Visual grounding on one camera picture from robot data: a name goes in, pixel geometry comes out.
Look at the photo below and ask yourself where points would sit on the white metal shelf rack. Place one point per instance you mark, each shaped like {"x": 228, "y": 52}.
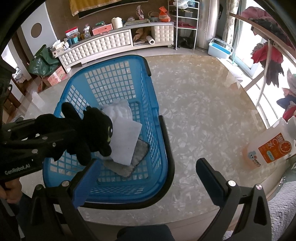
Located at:
{"x": 185, "y": 16}

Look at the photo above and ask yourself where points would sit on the red cardboard box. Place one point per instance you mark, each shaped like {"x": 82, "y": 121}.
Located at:
{"x": 56, "y": 77}

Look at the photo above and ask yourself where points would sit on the patterned curtain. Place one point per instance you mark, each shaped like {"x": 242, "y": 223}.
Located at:
{"x": 228, "y": 34}

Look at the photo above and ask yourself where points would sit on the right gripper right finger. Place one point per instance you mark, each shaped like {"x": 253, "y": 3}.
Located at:
{"x": 254, "y": 221}

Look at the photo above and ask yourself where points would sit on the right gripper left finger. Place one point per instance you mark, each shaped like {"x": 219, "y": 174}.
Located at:
{"x": 54, "y": 206}

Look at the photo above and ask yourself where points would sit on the white sponge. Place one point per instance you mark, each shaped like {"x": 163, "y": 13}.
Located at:
{"x": 125, "y": 132}

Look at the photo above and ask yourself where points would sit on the grey chair cover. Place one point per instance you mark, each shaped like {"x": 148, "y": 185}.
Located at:
{"x": 282, "y": 209}

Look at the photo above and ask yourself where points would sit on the blue plastic basket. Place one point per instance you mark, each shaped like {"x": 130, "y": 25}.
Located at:
{"x": 127, "y": 77}

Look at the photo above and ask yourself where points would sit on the orange label bottle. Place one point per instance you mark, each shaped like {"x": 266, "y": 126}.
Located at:
{"x": 275, "y": 143}

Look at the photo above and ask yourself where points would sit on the orange bag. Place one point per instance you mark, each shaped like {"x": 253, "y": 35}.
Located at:
{"x": 163, "y": 15}

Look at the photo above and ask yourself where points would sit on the standing air conditioner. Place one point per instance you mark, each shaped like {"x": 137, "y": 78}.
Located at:
{"x": 208, "y": 19}

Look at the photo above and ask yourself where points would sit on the person left hand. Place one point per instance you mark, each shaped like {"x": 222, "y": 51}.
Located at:
{"x": 13, "y": 192}

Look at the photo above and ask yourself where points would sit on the pink clothes pile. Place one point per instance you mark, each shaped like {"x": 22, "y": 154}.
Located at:
{"x": 262, "y": 18}

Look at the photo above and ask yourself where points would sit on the white jug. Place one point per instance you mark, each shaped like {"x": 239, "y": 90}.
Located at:
{"x": 117, "y": 22}

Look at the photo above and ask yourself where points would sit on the light blue storage bin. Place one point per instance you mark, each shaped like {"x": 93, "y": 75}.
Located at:
{"x": 220, "y": 49}

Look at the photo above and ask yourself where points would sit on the pink drawer box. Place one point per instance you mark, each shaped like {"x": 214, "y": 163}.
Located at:
{"x": 102, "y": 29}

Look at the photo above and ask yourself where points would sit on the white tufted TV cabinet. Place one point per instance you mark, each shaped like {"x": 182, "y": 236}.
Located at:
{"x": 115, "y": 42}

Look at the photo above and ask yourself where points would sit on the paper roll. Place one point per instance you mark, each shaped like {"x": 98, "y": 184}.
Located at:
{"x": 150, "y": 40}

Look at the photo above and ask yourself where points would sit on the white ribbed fluffy cloth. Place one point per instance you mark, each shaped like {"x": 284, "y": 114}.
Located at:
{"x": 118, "y": 108}

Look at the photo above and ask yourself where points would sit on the black wall TV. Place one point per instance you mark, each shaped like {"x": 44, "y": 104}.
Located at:
{"x": 97, "y": 9}

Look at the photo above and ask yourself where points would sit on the green plastic bag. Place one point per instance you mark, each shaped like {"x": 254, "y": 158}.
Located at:
{"x": 43, "y": 64}

